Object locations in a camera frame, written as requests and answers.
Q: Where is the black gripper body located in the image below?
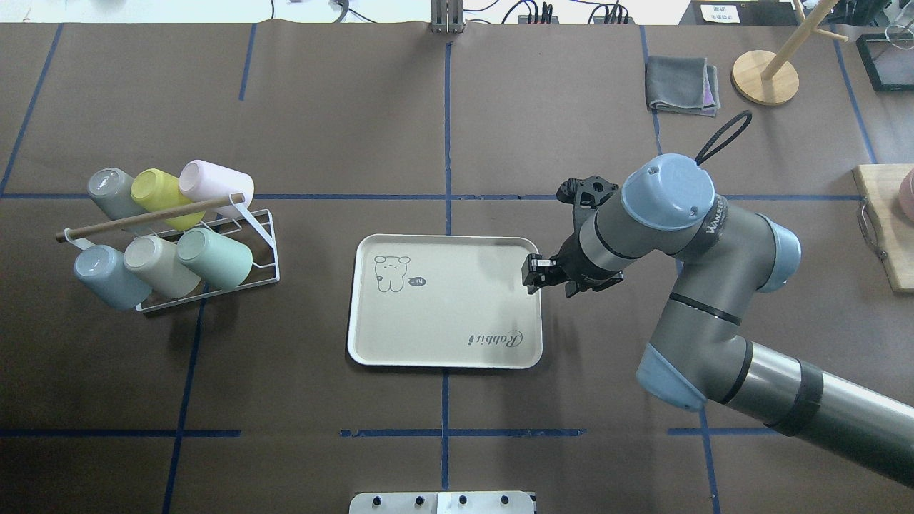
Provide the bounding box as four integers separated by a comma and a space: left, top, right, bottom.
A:
534, 236, 623, 297

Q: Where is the mint green cup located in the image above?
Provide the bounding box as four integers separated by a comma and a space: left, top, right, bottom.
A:
176, 227, 253, 290

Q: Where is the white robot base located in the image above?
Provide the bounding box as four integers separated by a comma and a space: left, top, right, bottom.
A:
348, 490, 538, 513

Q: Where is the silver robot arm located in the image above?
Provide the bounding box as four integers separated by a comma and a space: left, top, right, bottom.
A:
521, 153, 913, 487

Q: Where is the cream rabbit tray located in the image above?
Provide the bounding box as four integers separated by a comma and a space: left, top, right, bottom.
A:
347, 234, 544, 370

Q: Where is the pink cup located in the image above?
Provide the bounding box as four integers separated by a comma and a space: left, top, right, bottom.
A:
179, 160, 255, 208

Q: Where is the beige cup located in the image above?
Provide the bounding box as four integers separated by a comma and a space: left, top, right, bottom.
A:
124, 235, 201, 299

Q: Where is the black metal tray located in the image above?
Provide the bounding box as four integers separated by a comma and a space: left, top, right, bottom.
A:
855, 34, 913, 92

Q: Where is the yellow cup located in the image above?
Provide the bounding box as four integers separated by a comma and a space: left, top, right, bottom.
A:
131, 168, 205, 231

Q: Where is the blue cup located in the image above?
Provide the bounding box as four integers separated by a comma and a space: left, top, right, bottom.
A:
73, 245, 151, 310

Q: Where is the grey cup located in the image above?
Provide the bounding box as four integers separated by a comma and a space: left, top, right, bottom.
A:
87, 167, 148, 221

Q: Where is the grey folded cloth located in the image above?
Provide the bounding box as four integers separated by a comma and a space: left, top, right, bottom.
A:
644, 55, 721, 117

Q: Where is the wooden mug tree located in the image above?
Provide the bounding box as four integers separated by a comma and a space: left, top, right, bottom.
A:
730, 1, 850, 106

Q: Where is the black box with label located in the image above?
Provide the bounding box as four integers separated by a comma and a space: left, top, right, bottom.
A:
681, 1, 751, 26

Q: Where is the bamboo cutting board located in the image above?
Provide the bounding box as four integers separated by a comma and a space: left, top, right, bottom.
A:
852, 163, 913, 293

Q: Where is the aluminium frame post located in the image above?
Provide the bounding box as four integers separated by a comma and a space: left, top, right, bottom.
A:
430, 0, 466, 34

